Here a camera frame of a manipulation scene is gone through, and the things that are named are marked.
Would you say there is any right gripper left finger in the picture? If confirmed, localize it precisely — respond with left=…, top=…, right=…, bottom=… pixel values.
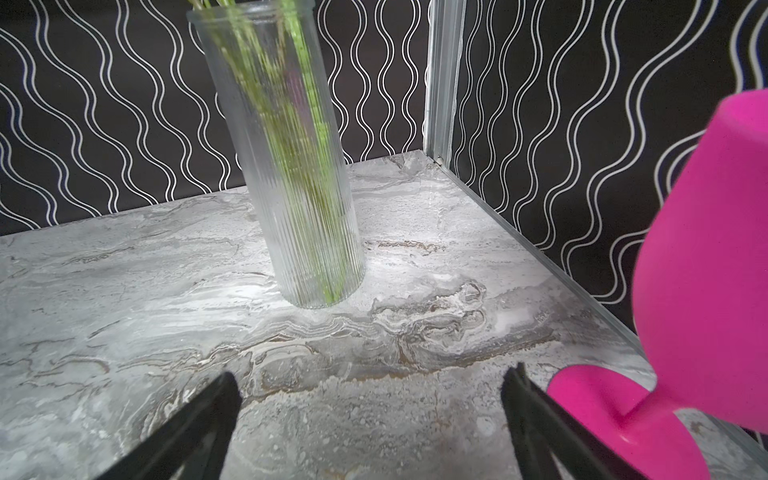
left=99, top=371, right=242, bottom=479

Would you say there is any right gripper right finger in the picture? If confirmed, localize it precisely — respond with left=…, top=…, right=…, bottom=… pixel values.
left=500, top=362, right=643, bottom=479

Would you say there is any magenta plastic goblet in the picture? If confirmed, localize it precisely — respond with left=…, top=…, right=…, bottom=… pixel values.
left=547, top=89, right=767, bottom=479

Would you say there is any frosted clear glass vase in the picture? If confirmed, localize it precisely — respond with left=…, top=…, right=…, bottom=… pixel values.
left=188, top=1, right=365, bottom=309

